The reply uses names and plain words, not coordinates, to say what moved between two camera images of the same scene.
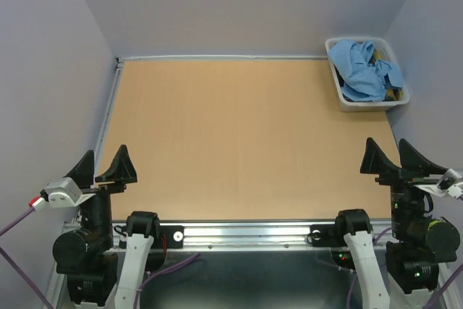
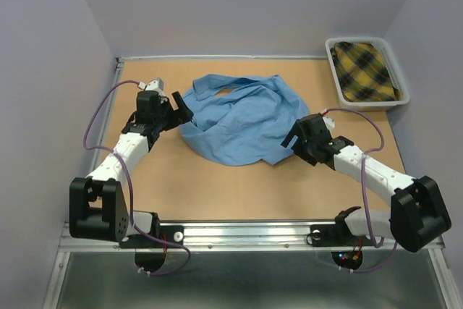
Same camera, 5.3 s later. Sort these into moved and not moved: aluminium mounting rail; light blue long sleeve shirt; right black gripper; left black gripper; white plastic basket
Moved: light blue long sleeve shirt; left black gripper; right black gripper
Not moved: white plastic basket; aluminium mounting rail
